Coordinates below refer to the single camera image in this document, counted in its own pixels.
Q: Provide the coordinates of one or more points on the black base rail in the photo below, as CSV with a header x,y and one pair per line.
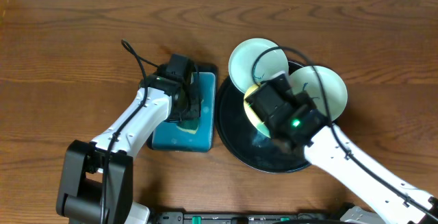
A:
x,y
236,218

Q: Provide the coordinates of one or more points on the round black serving tray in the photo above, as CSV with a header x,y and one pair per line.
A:
x,y
247,143

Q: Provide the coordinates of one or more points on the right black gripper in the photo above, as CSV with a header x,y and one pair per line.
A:
x,y
303,98

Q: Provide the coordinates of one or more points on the black rectangular water tray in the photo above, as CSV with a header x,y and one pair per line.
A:
x,y
167,137

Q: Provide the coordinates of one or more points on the green yellow sponge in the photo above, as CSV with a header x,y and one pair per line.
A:
x,y
189,126

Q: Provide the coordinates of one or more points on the yellow plate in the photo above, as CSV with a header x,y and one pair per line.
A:
x,y
252,117

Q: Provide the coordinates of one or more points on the pale green plate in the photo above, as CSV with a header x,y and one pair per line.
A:
x,y
305,79
242,59

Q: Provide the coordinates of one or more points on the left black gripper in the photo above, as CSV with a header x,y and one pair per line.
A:
x,y
193,101

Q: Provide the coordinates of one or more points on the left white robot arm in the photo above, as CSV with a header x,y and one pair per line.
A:
x,y
96,185

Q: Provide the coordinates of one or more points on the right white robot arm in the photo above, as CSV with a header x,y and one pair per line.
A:
x,y
393,199

